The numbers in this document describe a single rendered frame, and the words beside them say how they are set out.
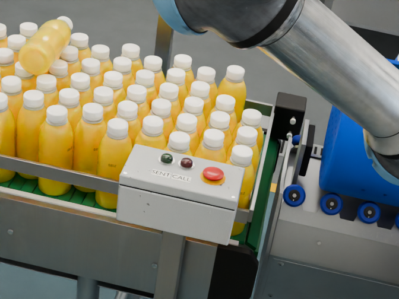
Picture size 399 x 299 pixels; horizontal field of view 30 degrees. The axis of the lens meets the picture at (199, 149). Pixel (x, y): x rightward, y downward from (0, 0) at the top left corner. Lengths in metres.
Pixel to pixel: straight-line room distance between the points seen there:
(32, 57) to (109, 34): 2.67
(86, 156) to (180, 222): 0.28
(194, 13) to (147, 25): 3.53
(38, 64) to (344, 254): 0.72
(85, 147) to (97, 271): 0.27
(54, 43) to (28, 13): 2.81
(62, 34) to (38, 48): 0.09
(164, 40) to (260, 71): 2.17
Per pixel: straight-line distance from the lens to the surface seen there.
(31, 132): 1.48
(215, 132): 1.41
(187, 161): 1.27
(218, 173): 1.25
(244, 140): 1.42
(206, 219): 1.25
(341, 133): 1.37
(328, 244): 1.53
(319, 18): 0.85
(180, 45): 4.14
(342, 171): 1.41
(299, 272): 1.59
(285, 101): 1.72
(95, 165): 1.48
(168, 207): 1.26
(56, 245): 1.54
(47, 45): 1.52
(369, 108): 0.93
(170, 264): 1.38
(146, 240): 1.46
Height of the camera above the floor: 1.84
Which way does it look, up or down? 34 degrees down
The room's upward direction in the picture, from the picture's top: 9 degrees clockwise
